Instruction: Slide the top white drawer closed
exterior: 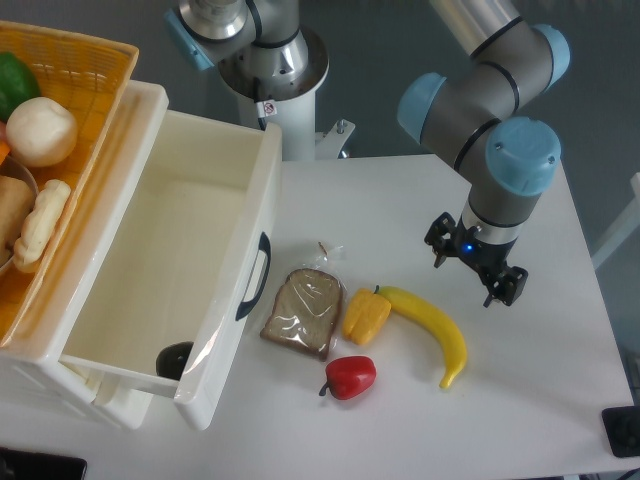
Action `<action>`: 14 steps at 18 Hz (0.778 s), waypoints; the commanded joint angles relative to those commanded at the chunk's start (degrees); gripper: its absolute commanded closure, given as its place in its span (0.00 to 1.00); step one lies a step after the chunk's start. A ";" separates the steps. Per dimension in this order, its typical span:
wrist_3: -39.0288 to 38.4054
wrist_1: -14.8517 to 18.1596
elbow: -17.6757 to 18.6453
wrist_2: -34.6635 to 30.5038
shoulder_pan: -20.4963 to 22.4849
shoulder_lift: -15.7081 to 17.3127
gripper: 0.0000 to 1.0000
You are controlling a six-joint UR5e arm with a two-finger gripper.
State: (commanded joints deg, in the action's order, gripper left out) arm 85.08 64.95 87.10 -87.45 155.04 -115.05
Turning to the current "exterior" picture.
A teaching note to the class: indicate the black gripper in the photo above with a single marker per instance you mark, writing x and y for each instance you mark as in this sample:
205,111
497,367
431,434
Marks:
482,247

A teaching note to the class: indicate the white top drawer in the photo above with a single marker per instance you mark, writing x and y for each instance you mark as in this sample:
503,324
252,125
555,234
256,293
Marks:
206,203

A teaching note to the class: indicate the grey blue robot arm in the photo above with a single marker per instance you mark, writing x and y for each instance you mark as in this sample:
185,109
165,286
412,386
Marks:
473,125

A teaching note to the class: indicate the dark eggplant in drawer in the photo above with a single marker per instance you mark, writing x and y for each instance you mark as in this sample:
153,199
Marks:
171,360

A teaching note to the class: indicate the white drawer cabinet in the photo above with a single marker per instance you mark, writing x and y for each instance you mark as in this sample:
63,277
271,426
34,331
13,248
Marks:
72,348

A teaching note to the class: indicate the yellow banana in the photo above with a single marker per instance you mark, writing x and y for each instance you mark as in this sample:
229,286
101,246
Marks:
438,323

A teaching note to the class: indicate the yellow bell pepper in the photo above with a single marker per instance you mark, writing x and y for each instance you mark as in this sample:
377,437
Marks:
366,314

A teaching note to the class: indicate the red bell pepper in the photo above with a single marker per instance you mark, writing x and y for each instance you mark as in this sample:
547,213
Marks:
348,377

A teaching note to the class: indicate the bread slice in plastic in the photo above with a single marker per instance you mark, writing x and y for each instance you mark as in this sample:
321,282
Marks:
308,306

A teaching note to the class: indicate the black device right edge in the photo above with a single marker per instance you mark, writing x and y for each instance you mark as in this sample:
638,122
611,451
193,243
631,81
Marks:
622,429

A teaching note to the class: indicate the orange wicker basket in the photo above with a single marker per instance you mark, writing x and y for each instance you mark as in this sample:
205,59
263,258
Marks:
87,75

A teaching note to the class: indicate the white lumpy dough toy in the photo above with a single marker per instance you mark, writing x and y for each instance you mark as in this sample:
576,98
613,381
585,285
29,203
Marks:
39,225

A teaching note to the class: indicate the white round bun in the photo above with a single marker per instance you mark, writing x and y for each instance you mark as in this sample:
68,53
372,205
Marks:
41,133

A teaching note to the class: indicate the tan bread loaf toy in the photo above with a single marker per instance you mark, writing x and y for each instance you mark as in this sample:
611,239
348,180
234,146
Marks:
17,200

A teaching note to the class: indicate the green bell pepper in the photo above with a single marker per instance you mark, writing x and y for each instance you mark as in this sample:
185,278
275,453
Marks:
18,84

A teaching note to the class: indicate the black device bottom left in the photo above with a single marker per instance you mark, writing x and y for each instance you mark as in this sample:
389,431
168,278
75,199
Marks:
16,464

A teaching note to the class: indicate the white frame right edge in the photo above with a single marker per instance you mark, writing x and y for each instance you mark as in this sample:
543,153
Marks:
624,225

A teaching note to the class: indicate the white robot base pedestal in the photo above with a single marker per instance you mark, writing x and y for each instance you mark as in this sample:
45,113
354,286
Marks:
278,84

